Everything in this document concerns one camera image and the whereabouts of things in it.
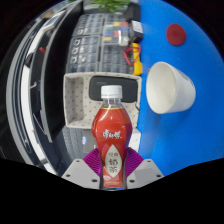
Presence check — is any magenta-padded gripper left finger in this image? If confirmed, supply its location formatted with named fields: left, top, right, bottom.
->
left=61, top=147, right=104, bottom=190

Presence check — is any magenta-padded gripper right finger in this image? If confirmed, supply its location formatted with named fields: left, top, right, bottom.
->
left=123, top=147, right=165, bottom=190

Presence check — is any red drink bottle white cap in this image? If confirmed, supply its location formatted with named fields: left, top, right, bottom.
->
left=91, top=84, right=134, bottom=191

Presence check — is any grey pegboard panel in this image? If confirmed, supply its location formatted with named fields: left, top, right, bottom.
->
left=61, top=128, right=84, bottom=164

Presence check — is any dark grey upright carton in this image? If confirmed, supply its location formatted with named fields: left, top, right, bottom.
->
left=81, top=129, right=98, bottom=153

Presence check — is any small white carton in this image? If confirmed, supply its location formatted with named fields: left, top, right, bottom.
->
left=128, top=128, right=142, bottom=151

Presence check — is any cream polka-dot storage box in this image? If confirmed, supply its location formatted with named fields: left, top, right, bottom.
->
left=63, top=73, right=143, bottom=130

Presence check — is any black rectangular case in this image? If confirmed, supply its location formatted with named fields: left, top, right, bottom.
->
left=89, top=75, right=139, bottom=103

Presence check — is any white mug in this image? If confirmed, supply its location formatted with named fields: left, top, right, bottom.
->
left=145, top=61, right=197, bottom=115

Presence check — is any long white overhead lamp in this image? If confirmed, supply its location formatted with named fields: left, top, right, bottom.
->
left=6, top=19, right=61, bottom=174

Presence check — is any black overhead shelf unit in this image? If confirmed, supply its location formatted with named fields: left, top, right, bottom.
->
left=24, top=6, right=79, bottom=144

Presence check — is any yellow multimeter with red leads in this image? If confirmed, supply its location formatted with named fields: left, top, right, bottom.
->
left=123, top=42, right=144, bottom=76

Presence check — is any small black labelled box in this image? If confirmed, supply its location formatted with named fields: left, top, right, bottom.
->
left=129, top=19, right=145, bottom=43

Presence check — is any clear organiser with coloured parts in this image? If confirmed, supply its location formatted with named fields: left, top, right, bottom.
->
left=102, top=20, right=130, bottom=47

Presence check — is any flat black pouch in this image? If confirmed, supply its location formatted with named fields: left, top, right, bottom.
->
left=124, top=3, right=141, bottom=23

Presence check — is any green potted plant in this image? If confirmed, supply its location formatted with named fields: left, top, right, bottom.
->
left=89, top=0, right=133, bottom=14

